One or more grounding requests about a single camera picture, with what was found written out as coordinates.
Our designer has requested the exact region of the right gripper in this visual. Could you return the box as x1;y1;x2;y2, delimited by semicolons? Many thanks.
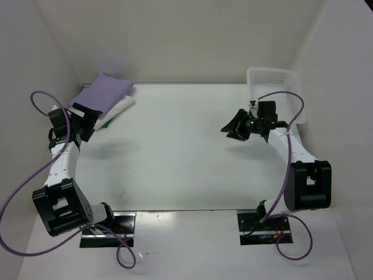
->
220;108;263;141

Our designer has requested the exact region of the green t-shirt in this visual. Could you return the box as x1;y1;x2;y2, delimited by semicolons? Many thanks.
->
102;120;111;128

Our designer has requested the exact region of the purple t-shirt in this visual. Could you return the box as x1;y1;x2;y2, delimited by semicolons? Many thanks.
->
69;74;133;116

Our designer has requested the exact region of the white t-shirt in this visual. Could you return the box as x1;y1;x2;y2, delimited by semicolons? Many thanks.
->
68;95;135;131

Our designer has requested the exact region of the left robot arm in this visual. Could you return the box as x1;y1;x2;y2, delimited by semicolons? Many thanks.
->
32;103;117;237

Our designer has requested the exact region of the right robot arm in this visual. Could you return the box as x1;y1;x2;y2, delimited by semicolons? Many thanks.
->
221;101;332;229

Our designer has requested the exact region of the white plastic laundry basket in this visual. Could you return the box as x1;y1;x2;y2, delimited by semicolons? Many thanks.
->
246;67;309;126

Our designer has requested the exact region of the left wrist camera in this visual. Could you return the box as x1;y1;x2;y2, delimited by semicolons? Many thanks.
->
48;104;61;113

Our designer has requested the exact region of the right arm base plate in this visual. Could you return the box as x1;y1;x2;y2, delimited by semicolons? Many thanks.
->
237;209;293;246

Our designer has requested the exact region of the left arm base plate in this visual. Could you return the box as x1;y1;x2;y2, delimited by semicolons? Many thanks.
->
79;211;136;249

